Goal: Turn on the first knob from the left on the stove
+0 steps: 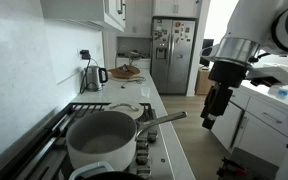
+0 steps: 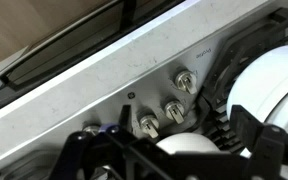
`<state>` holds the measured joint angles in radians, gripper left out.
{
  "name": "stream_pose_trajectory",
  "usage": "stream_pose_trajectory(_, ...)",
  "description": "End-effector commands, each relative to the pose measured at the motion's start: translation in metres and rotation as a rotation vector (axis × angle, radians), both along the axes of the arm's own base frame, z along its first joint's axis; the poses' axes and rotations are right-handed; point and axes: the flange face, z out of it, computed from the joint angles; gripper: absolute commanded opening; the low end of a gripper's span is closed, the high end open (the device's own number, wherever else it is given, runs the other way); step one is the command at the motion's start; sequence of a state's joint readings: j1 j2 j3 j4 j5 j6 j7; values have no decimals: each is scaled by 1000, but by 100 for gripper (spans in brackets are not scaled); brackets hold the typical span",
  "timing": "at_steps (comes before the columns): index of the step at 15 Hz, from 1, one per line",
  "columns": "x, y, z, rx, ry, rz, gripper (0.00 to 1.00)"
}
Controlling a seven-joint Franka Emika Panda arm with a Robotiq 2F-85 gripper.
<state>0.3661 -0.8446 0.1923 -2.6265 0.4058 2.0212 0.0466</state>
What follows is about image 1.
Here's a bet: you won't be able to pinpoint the black gas stove top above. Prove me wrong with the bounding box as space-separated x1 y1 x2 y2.
0 111 164 180

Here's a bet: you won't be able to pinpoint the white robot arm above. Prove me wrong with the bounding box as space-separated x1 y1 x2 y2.
201 0 288 129

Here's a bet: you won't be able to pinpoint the stainless steel refrigerator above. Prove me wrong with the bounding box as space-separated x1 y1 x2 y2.
150 17 196 94

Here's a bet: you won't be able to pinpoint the stove knob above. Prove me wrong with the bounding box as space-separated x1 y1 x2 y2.
137 166 151 180
136 142 149 150
136 154 149 165
147 130 158 143

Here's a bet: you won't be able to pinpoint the wooden basket with handle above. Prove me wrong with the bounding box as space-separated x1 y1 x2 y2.
109 64 140 79

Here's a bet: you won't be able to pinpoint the white saucepan with steel handle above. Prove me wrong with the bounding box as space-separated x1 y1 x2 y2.
66 111 187 171

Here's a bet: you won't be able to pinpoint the small clear plastic cup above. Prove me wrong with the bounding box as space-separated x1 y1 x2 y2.
141 87 150 98

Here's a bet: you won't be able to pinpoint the black wall plug adapter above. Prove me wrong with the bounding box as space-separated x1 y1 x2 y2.
80 50 91 60

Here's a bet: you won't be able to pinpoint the black power cable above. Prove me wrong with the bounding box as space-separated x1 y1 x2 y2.
120 76 147 89

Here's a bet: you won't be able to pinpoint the white lower cabinet drawers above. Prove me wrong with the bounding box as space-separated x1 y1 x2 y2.
212 89 288 165

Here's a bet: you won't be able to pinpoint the steel electric kettle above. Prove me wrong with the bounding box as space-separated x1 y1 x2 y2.
86 66 108 91

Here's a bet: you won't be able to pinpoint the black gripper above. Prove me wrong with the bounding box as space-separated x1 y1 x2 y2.
201 61 251 130

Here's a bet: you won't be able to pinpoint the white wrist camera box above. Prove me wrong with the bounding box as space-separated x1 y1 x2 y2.
246 67 288 87

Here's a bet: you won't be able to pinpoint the white upper cabinet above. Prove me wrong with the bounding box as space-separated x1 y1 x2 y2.
40 0 126 32

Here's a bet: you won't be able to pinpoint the wooden side cabinet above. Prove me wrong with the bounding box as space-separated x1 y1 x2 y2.
195 69 214 95

